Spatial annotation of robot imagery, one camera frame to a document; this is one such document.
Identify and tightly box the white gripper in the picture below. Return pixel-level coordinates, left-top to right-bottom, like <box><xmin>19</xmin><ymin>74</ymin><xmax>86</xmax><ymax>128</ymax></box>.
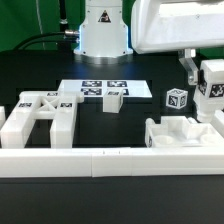
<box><xmin>131</xmin><ymin>0</ymin><xmax>224</xmax><ymax>85</ymax></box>

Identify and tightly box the white chair seat part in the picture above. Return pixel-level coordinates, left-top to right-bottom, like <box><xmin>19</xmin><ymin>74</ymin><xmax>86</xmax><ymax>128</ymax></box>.
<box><xmin>145</xmin><ymin>116</ymin><xmax>224</xmax><ymax>148</ymax></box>

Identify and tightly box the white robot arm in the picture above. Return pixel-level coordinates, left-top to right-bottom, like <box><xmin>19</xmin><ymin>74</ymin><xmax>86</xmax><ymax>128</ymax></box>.
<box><xmin>74</xmin><ymin>0</ymin><xmax>224</xmax><ymax>85</ymax></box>

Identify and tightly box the tagged white cube nut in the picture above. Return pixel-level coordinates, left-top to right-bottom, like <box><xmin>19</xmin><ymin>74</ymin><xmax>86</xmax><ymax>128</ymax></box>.
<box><xmin>166</xmin><ymin>88</ymin><xmax>188</xmax><ymax>109</ymax></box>

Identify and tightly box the white right fence piece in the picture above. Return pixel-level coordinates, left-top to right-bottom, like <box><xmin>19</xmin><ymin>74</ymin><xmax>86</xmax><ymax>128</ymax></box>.
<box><xmin>213</xmin><ymin>110</ymin><xmax>224</xmax><ymax>137</ymax></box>

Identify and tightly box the white fence piece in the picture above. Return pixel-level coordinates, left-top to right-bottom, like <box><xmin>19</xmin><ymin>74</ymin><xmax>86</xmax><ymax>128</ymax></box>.
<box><xmin>213</xmin><ymin>110</ymin><xmax>224</xmax><ymax>137</ymax></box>
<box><xmin>0</xmin><ymin>106</ymin><xmax>5</xmax><ymax>129</ymax></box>

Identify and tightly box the white left fence piece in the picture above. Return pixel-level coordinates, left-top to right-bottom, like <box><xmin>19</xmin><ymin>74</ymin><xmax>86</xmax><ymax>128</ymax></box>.
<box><xmin>0</xmin><ymin>106</ymin><xmax>5</xmax><ymax>129</ymax></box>

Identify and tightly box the white marker base plate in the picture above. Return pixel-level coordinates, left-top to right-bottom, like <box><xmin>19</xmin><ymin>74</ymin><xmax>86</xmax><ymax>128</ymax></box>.
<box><xmin>58</xmin><ymin>79</ymin><xmax>152</xmax><ymax>98</ymax></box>

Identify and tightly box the white front fence rail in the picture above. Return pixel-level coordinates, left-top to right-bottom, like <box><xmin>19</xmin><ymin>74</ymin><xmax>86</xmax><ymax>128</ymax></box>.
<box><xmin>0</xmin><ymin>147</ymin><xmax>224</xmax><ymax>178</ymax></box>

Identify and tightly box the black cable with connector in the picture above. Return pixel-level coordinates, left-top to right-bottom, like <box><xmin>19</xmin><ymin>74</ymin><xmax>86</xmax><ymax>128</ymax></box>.
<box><xmin>13</xmin><ymin>29</ymin><xmax>81</xmax><ymax>51</ymax></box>

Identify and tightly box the white chair back frame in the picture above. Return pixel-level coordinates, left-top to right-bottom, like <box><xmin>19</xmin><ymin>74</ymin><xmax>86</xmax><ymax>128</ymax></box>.
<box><xmin>0</xmin><ymin>91</ymin><xmax>84</xmax><ymax>149</ymax></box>

